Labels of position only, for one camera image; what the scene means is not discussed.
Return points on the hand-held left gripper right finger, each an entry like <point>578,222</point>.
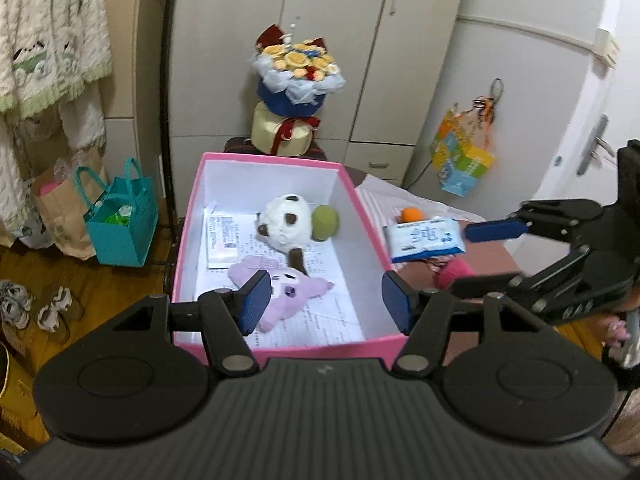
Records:
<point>400,302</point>

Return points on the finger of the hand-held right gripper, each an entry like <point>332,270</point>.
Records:
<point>492,230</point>
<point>490,285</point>

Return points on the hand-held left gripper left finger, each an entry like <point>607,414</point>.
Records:
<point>256,302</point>

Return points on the bright pink soft toy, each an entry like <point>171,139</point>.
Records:
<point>457,272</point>

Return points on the purple plush toy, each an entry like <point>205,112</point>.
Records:
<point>290,292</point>

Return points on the blue white wet wipes pack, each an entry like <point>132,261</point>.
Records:
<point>425,239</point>

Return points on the small white tissue packet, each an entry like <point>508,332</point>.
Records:
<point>222,240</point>

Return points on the pink cardboard box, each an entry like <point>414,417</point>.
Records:
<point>192,260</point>

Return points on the small orange ball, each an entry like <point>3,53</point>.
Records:
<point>411,215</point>

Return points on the white panda plush toy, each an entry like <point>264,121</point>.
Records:
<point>282,220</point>

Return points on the green ball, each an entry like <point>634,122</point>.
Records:
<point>326,222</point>

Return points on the person's right hand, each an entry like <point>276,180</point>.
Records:
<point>617,335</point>

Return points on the printed paper sheet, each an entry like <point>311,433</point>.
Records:
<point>330,310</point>

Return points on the colourful gift bag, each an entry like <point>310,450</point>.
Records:
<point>462,160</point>

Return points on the white door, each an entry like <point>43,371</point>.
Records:
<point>565,110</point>

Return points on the teal handbag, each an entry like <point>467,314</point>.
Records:
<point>120,240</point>

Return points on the dark case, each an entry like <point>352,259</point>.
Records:
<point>240,147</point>

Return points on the cream bundle with red ribbon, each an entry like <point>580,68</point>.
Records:
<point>275,132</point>

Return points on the grey wardrobe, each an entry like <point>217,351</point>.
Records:
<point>380,60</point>

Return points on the brown paper bag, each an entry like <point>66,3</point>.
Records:
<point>57,210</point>

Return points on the yellow flower bouquet blue wrap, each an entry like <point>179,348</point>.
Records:
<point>295,75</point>

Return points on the black clothes rack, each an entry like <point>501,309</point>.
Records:
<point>167,85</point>

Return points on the fluffy white pajama pants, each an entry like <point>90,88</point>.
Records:
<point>80,120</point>

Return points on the tall cardboard box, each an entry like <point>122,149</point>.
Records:
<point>135,35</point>

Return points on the fluffy white pajama top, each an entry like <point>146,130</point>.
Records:
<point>50,25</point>

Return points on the wall light switch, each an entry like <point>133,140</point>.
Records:
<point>606,47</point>

